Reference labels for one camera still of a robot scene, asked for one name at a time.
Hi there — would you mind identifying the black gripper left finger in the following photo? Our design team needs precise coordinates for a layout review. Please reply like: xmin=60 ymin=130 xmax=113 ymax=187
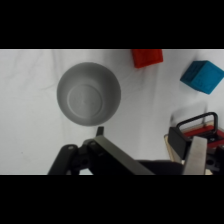
xmin=48 ymin=126 xmax=155 ymax=175

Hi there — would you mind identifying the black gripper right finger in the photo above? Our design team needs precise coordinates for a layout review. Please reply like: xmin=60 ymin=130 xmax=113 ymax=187
xmin=168 ymin=127 xmax=208 ymax=175

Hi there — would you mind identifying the grey plastic bowl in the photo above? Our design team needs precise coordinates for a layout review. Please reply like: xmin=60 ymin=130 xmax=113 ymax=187
xmin=56 ymin=61 xmax=122 ymax=127

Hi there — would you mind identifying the blue cube block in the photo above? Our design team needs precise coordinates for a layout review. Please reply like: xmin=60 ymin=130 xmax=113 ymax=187
xmin=179 ymin=60 xmax=224 ymax=95

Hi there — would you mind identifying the red cube block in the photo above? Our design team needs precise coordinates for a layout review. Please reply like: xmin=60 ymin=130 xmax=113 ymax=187
xmin=130 ymin=49 xmax=164 ymax=69

